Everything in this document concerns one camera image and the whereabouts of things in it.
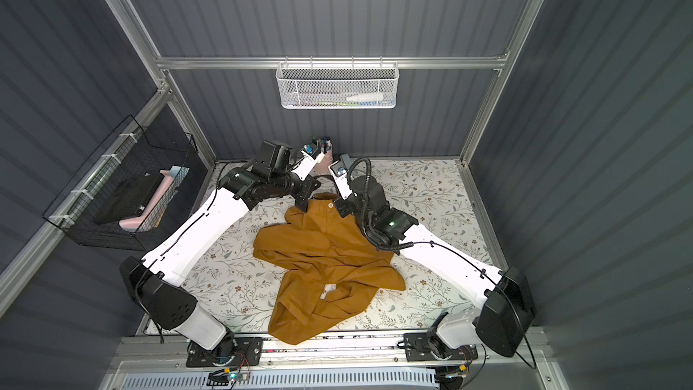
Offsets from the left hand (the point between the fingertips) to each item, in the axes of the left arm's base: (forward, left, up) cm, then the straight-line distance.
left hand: (319, 183), depth 75 cm
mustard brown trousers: (-15, -3, -25) cm, 29 cm away
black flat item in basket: (-8, +47, +3) cm, 48 cm away
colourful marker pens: (+36, +2, -17) cm, 39 cm away
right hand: (-1, -6, +1) cm, 6 cm away
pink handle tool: (-14, +44, +1) cm, 46 cm away
